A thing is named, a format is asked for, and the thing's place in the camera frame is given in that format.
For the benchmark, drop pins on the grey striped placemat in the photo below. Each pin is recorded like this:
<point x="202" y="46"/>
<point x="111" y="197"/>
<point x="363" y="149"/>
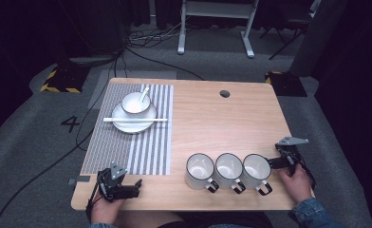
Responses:
<point x="111" y="148"/>

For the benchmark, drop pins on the grey upright panel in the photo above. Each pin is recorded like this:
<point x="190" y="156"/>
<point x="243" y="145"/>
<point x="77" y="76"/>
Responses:
<point x="317" y="38"/>

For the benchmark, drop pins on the yellow black striped base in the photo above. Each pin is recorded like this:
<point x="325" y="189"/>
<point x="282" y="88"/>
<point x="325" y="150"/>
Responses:
<point x="65" y="80"/>
<point x="287" y="84"/>

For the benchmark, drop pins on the black folding chair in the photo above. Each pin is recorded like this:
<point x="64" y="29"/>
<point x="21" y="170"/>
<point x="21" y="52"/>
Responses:
<point x="290" y="22"/>

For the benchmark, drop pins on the white ceramic spoon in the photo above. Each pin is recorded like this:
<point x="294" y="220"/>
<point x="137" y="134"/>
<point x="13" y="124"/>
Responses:
<point x="144" y="94"/>

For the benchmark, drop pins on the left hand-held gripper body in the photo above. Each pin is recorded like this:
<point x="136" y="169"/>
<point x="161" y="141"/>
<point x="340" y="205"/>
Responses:
<point x="113" y="182"/>

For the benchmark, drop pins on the white enamel mug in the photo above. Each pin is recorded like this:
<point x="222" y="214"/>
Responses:
<point x="197" y="171"/>
<point x="255" y="169"/>
<point x="226" y="169"/>

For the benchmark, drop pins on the white plate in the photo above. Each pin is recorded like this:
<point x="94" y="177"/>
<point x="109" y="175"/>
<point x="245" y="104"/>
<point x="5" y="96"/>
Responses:
<point x="133" y="126"/>

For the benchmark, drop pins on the person's left hand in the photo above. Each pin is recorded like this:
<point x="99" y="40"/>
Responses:
<point x="105" y="210"/>

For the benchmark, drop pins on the white bowl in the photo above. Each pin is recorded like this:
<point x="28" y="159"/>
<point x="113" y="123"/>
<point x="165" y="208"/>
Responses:
<point x="132" y="104"/>

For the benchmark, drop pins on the white chopsticks pair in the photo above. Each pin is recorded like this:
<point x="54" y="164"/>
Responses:
<point x="124" y="119"/>

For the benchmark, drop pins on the person's right hand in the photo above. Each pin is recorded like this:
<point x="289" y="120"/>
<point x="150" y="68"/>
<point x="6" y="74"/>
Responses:
<point x="296" y="185"/>

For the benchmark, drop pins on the white metal desk frame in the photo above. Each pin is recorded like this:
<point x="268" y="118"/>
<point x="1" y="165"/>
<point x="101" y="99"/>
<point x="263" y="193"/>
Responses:
<point x="217" y="9"/>

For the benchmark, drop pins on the grey tape strip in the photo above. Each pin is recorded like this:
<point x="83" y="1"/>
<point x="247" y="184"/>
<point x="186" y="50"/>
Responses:
<point x="81" y="179"/>

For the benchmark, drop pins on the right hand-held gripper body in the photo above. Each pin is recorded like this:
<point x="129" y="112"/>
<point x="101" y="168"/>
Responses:
<point x="290" y="148"/>

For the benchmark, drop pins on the person's lap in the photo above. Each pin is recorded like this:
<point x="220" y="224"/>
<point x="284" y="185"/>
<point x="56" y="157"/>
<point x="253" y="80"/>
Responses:
<point x="193" y="220"/>

